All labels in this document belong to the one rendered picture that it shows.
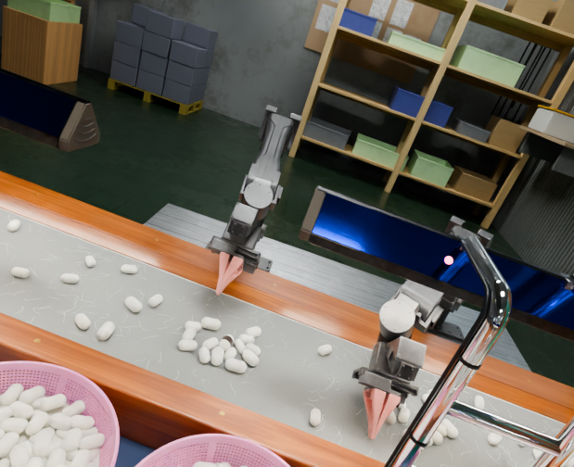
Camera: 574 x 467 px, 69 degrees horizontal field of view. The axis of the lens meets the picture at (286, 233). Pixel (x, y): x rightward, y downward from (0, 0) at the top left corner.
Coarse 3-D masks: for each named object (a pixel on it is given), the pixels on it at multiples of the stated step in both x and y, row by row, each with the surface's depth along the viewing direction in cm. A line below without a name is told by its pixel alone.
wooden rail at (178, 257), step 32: (0, 192) 98; (32, 192) 102; (64, 224) 96; (96, 224) 98; (128, 224) 103; (128, 256) 95; (160, 256) 96; (192, 256) 99; (224, 288) 95; (256, 288) 96; (288, 288) 100; (320, 320) 94; (352, 320) 97; (448, 352) 97; (480, 384) 93; (512, 384) 94; (544, 384) 98
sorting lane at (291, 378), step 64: (0, 256) 82; (64, 256) 88; (64, 320) 73; (128, 320) 78; (192, 320) 83; (256, 320) 89; (192, 384) 69; (256, 384) 74; (320, 384) 79; (384, 448) 70; (448, 448) 74; (512, 448) 79
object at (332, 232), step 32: (320, 192) 59; (320, 224) 58; (352, 224) 58; (384, 224) 58; (416, 224) 58; (352, 256) 58; (384, 256) 58; (416, 256) 58; (448, 256) 58; (448, 288) 58; (480, 288) 57; (512, 288) 57; (544, 288) 57; (544, 320) 57
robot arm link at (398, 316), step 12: (396, 300) 70; (408, 300) 70; (384, 312) 69; (396, 312) 69; (408, 312) 69; (432, 312) 76; (384, 324) 68; (396, 324) 68; (408, 324) 68; (420, 324) 76; (432, 324) 78; (384, 336) 73; (396, 336) 69; (408, 336) 72
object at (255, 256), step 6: (210, 240) 83; (222, 240) 83; (240, 246) 83; (240, 252) 83; (246, 252) 83; (252, 252) 82; (258, 252) 82; (246, 258) 86; (252, 258) 83; (258, 258) 82; (258, 264) 86
